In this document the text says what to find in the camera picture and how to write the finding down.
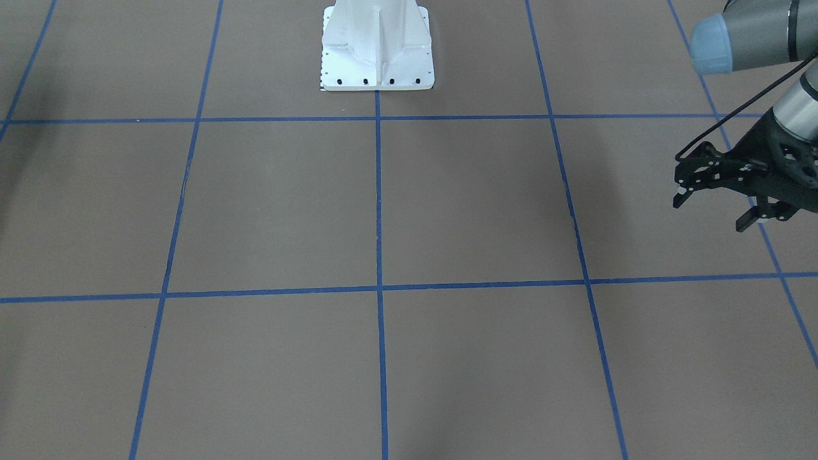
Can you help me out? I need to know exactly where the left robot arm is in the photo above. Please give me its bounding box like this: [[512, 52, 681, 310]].
[[672, 1, 817, 232]]

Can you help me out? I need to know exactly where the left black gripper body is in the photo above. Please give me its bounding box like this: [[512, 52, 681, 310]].
[[729, 109, 817, 213]]

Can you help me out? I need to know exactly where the brown table mat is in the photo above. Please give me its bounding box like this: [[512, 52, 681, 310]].
[[2, 1, 816, 459]]

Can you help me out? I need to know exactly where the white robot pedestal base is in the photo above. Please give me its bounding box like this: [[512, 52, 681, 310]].
[[320, 1, 435, 91]]

